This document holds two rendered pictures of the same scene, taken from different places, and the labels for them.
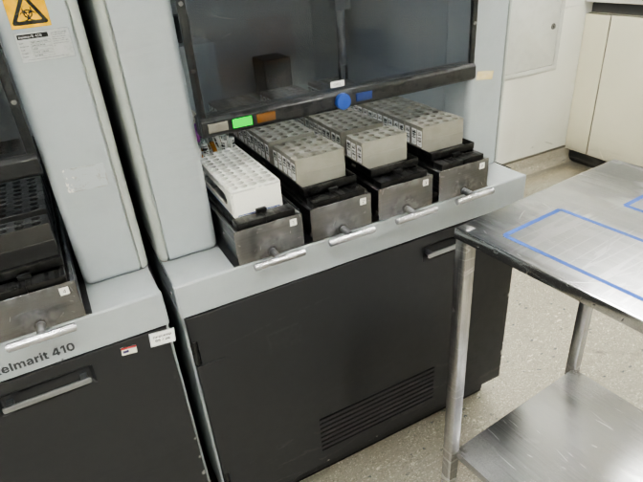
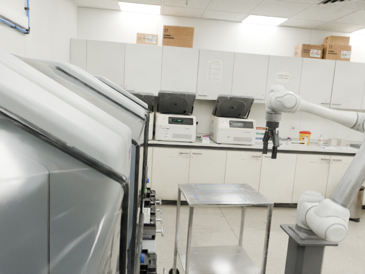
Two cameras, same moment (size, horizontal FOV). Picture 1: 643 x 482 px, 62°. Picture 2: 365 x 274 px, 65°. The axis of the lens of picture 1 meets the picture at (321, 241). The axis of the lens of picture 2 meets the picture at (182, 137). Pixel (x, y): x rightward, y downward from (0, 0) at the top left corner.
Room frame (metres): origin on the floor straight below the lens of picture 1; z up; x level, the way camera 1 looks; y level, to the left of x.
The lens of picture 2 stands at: (0.25, 1.50, 1.50)
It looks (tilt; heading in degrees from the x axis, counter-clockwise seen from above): 8 degrees down; 289
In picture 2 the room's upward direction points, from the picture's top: 4 degrees clockwise
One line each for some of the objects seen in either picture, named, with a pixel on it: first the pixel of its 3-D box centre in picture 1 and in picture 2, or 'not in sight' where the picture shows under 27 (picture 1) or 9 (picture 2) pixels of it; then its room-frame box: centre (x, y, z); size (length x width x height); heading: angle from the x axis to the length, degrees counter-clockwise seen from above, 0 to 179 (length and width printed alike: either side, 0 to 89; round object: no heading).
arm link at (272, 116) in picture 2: not in sight; (273, 116); (0.32, -0.28, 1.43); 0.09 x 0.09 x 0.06
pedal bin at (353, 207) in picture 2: not in sight; (350, 200); (-0.74, -2.93, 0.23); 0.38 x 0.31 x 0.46; 115
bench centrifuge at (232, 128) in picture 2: not in sight; (232, 118); (0.97, -2.74, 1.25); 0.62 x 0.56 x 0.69; 115
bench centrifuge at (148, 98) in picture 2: not in sight; (134, 114); (2.26, -2.12, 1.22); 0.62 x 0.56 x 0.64; 114
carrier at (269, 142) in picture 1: (291, 148); not in sight; (1.13, 0.05, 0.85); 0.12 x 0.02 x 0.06; 116
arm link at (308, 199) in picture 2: not in sight; (311, 209); (0.03, -0.40, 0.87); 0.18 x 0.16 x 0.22; 109
